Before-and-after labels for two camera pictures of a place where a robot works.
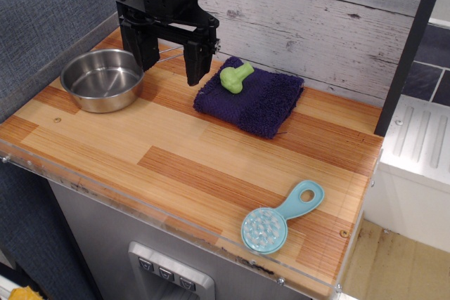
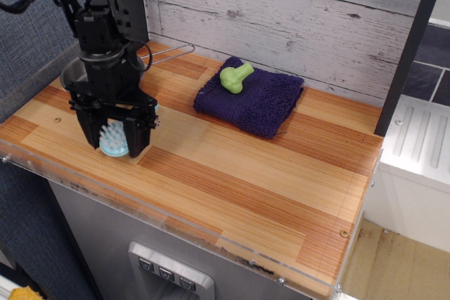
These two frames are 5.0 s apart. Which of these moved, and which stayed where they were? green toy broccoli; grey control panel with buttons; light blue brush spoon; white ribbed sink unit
Moved: light blue brush spoon
Stayed: grey control panel with buttons; white ribbed sink unit; green toy broccoli
